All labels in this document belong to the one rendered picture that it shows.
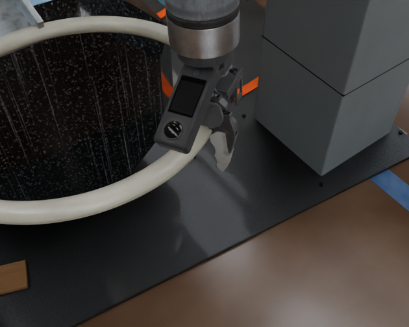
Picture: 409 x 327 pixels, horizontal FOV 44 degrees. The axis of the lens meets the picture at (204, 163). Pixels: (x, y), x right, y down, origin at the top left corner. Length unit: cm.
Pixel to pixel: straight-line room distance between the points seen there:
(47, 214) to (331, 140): 133
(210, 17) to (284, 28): 119
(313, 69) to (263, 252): 64
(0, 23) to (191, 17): 54
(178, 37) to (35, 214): 28
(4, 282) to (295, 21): 126
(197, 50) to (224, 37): 4
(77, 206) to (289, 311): 114
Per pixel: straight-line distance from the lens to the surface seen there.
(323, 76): 172
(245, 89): 228
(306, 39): 172
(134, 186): 65
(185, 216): 183
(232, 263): 175
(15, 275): 180
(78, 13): 136
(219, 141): 73
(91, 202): 65
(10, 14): 109
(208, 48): 62
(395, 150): 216
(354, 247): 185
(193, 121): 63
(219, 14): 60
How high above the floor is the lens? 152
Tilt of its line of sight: 50 degrees down
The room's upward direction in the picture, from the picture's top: straight up
